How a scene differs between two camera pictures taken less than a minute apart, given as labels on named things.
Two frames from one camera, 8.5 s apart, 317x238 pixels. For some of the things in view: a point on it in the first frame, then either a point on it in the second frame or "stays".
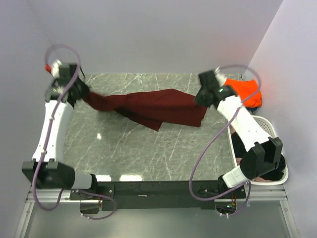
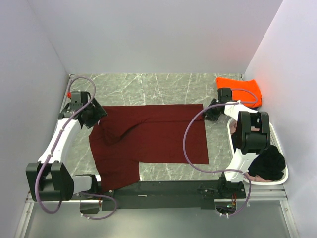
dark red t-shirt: [150, 109] → [129, 134]
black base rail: [155, 195] stays
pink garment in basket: [239, 160] stays
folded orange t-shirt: [242, 89] stays
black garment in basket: [276, 173] stays
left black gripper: [84, 89] → [99, 113]
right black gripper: [198, 99] → [211, 116]
